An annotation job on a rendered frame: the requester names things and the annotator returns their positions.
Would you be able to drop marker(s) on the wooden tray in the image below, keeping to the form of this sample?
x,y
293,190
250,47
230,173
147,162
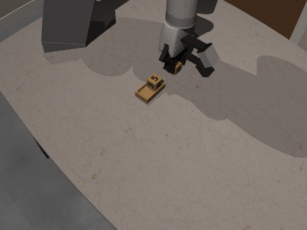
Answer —
x,y
146,94

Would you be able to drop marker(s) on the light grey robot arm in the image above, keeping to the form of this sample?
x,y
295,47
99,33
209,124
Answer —
x,y
178,14

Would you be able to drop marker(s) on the orange number cube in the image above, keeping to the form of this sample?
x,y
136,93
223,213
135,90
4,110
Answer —
x,y
154,82
177,67

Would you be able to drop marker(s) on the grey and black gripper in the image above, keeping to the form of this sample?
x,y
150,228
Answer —
x,y
170,44

